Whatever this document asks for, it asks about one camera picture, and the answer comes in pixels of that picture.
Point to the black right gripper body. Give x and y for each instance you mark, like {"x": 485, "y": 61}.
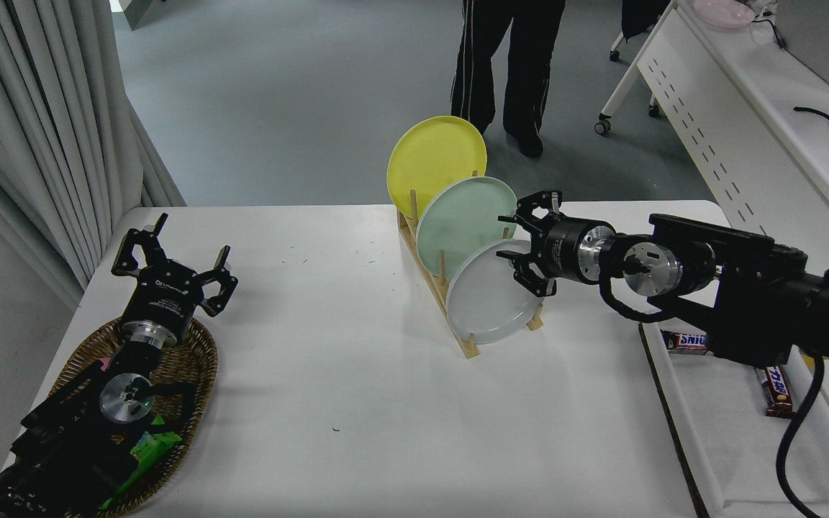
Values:
{"x": 562, "y": 250}

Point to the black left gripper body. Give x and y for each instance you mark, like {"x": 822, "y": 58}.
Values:
{"x": 166, "y": 298}

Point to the grey plate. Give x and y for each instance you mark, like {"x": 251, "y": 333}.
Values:
{"x": 486, "y": 302}

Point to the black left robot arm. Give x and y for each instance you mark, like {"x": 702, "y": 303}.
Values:
{"x": 76, "y": 446}

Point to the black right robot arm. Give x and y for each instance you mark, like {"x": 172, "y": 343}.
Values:
{"x": 760, "y": 288}

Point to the pale green plate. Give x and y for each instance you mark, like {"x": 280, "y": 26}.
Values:
{"x": 458, "y": 223}

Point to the wooden plate rack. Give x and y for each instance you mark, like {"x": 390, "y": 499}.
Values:
{"x": 468, "y": 347}

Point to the yellow plate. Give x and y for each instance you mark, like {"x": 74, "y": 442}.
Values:
{"x": 429, "y": 158}

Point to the pink plate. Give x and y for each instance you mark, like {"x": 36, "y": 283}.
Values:
{"x": 724, "y": 13}

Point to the brown wicker basket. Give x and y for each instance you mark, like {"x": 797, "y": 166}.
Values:
{"x": 195, "y": 367}

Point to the small pink item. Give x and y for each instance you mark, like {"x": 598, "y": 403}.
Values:
{"x": 105, "y": 363}

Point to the person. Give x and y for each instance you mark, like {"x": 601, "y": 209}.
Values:
{"x": 522, "y": 65}

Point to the green snack packet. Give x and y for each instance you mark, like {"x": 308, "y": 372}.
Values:
{"x": 148, "y": 450}

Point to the brown Snickers bar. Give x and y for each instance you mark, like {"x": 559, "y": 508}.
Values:
{"x": 684, "y": 342}

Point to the pale grey curtain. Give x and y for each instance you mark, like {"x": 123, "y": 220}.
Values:
{"x": 40, "y": 122}

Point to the white desk with slotted panel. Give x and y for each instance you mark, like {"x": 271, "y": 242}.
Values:
{"x": 731, "y": 129}

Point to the dark brown snack bar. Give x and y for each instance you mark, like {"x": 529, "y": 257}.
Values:
{"x": 776, "y": 392}

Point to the white tray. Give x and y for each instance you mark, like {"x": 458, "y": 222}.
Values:
{"x": 731, "y": 460}

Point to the grey laptop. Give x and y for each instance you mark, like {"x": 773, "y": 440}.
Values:
{"x": 821, "y": 39}

